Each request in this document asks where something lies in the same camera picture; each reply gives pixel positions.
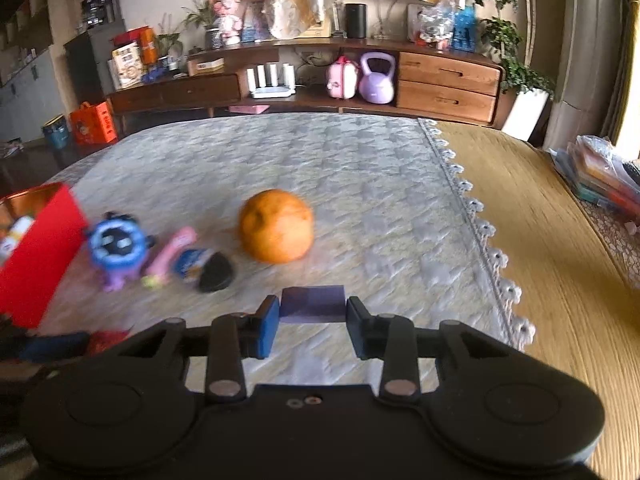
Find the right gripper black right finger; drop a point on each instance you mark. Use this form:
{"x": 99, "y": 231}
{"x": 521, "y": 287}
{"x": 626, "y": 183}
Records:
{"x": 390, "y": 339}

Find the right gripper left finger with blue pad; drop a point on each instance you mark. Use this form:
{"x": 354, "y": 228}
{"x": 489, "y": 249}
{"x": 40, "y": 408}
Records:
{"x": 233, "y": 338}

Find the small blue label bottle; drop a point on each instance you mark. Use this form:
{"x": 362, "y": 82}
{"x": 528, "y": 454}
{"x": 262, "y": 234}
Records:
{"x": 207, "y": 270}

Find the purple eraser block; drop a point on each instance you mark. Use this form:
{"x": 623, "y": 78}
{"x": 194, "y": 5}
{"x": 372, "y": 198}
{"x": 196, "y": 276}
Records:
{"x": 313, "y": 304}

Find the pink tube toy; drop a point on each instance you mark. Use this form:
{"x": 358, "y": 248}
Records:
{"x": 156, "y": 274}

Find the orange fruit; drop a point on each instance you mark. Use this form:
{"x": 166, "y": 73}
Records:
{"x": 276, "y": 227}

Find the blue purple monster toy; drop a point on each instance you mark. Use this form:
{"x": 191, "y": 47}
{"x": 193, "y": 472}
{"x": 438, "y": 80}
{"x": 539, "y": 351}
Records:
{"x": 118, "y": 248}

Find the red metal tin box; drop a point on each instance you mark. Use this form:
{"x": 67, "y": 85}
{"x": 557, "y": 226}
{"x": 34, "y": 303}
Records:
{"x": 31, "y": 272}

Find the cream yellow can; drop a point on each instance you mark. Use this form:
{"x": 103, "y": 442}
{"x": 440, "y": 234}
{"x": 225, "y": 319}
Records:
{"x": 14, "y": 237}

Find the purple kettlebell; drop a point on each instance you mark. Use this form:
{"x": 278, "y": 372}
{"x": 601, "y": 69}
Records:
{"x": 376, "y": 87}

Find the orange gift bag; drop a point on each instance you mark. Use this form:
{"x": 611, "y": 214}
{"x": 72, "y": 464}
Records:
{"x": 93, "y": 124}

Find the white wifi router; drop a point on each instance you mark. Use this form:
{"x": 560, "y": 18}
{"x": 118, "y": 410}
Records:
{"x": 271, "y": 81}

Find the wooden tv console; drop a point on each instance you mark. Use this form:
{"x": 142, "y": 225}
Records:
{"x": 454, "y": 86}

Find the stack of books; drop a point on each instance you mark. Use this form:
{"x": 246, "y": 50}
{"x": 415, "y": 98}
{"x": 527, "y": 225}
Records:
{"x": 596, "y": 174}

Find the pink toy case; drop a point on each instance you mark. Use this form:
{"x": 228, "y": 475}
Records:
{"x": 342, "y": 78}

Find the teal bucket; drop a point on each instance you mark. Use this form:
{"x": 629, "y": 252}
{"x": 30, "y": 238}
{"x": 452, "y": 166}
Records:
{"x": 56, "y": 132}

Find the snack box with face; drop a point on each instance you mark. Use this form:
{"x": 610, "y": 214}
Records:
{"x": 127, "y": 65}

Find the blue bottle on console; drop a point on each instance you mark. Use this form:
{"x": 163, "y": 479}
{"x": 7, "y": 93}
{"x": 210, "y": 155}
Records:
{"x": 464, "y": 37}

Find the clear plastic bag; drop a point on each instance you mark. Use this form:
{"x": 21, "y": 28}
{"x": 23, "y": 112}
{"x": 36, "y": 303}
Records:
{"x": 435, "y": 25}

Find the black cabinet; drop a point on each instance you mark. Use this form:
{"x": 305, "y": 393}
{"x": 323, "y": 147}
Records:
{"x": 87, "y": 57}

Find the potted green plant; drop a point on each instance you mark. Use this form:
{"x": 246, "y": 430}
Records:
{"x": 205, "y": 14}

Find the black smart speaker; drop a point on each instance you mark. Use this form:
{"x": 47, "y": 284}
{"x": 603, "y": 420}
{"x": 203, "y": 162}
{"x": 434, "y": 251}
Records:
{"x": 355, "y": 15}

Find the pink doll figure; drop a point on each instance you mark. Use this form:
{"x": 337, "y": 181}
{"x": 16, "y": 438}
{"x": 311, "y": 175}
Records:
{"x": 228, "y": 19}

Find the tall potted tree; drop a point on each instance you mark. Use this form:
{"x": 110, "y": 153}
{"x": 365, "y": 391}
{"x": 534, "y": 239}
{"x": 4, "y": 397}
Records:
{"x": 514, "y": 51}

